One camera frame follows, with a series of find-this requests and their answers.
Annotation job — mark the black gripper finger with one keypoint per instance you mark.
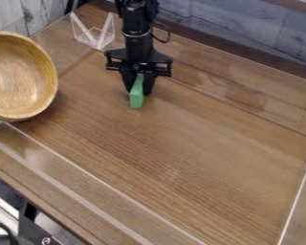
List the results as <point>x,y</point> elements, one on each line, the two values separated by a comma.
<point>129,78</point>
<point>148,84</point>

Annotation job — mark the clear acrylic corner bracket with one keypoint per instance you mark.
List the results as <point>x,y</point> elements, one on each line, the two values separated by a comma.
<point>93,37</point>

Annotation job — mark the green rectangular stick block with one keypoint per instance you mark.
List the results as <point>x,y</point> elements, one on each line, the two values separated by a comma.
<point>136,93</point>

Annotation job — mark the black metal table bracket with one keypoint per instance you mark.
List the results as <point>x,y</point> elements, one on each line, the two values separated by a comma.
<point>29,230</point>

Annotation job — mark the wooden bowl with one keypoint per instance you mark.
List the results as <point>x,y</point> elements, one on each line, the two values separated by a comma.
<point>28,78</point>

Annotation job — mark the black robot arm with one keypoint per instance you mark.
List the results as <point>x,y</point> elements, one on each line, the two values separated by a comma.
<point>137,14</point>

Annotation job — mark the clear acrylic tray wall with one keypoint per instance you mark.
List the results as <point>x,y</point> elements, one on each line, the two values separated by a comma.
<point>204,168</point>

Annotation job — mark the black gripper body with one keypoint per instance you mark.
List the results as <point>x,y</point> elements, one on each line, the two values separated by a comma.
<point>140,56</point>

